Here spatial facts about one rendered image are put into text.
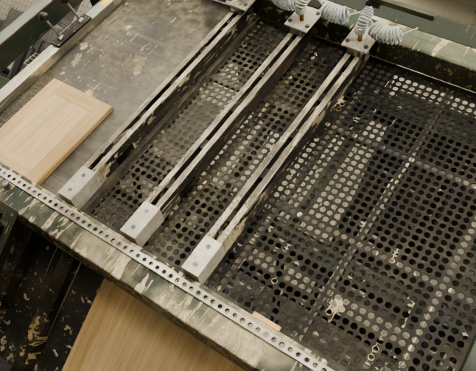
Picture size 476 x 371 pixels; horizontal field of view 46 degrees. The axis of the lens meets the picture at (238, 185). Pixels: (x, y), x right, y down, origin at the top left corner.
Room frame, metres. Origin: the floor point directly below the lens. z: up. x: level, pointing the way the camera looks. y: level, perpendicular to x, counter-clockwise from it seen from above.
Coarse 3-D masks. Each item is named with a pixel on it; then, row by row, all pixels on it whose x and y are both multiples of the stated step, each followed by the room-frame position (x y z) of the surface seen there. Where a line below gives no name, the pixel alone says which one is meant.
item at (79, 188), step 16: (240, 0) 2.25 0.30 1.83; (240, 16) 2.25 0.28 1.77; (224, 32) 2.20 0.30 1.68; (240, 32) 2.29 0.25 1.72; (208, 48) 2.15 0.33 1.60; (224, 48) 2.23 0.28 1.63; (192, 64) 2.11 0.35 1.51; (208, 64) 2.18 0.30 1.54; (176, 80) 2.07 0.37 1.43; (192, 80) 2.13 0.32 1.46; (160, 96) 2.05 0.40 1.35; (176, 96) 2.08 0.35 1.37; (144, 112) 1.99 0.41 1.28; (160, 112) 2.03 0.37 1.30; (128, 128) 1.97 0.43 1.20; (144, 128) 1.98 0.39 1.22; (112, 144) 1.92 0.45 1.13; (128, 144) 1.94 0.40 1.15; (96, 160) 1.88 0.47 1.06; (112, 160) 1.89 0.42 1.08; (80, 176) 1.84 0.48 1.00; (96, 176) 1.85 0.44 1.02; (64, 192) 1.80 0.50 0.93; (80, 192) 1.81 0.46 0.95
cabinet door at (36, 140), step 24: (48, 96) 2.15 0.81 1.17; (72, 96) 2.14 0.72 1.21; (24, 120) 2.09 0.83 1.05; (48, 120) 2.08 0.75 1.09; (72, 120) 2.07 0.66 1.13; (96, 120) 2.05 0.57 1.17; (0, 144) 2.03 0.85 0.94; (24, 144) 2.02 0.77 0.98; (48, 144) 2.01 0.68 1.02; (72, 144) 1.99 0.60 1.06; (24, 168) 1.95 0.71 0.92; (48, 168) 1.94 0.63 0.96
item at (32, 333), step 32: (0, 256) 2.13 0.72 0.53; (32, 256) 2.07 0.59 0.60; (64, 256) 1.95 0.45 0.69; (0, 288) 2.03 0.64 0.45; (32, 288) 2.05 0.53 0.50; (64, 288) 1.95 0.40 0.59; (96, 288) 1.95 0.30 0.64; (288, 288) 2.85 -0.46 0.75; (0, 320) 2.06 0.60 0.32; (32, 320) 1.95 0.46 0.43; (64, 320) 1.98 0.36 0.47; (0, 352) 2.05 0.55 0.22; (32, 352) 1.94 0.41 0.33; (64, 352) 1.95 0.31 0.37; (384, 352) 2.64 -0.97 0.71
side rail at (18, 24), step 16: (48, 0) 2.46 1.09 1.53; (80, 0) 2.60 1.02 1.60; (32, 16) 2.41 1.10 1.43; (64, 16) 2.56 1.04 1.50; (0, 32) 2.36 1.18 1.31; (16, 32) 2.37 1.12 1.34; (32, 32) 2.44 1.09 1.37; (0, 48) 2.32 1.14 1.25; (16, 48) 2.39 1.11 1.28; (0, 64) 2.35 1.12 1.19
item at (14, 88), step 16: (112, 0) 2.44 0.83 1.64; (96, 16) 2.39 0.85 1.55; (80, 32) 2.35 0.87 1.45; (48, 48) 2.29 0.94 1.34; (64, 48) 2.30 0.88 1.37; (32, 64) 2.24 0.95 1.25; (48, 64) 2.26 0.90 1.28; (16, 80) 2.19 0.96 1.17; (32, 80) 2.23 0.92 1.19; (0, 96) 2.14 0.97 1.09; (16, 96) 2.19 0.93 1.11; (0, 112) 2.15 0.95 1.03
